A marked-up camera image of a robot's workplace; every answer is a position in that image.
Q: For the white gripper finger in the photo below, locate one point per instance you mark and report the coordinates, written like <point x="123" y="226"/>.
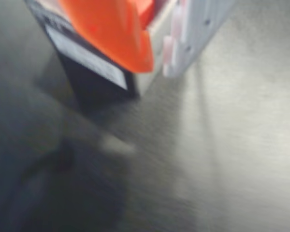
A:
<point x="198" y="29"/>

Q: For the white cardboard box black label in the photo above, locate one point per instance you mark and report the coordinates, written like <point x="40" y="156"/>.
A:
<point x="87" y="54"/>

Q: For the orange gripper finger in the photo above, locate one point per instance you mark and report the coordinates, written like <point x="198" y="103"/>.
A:
<point x="111" y="31"/>

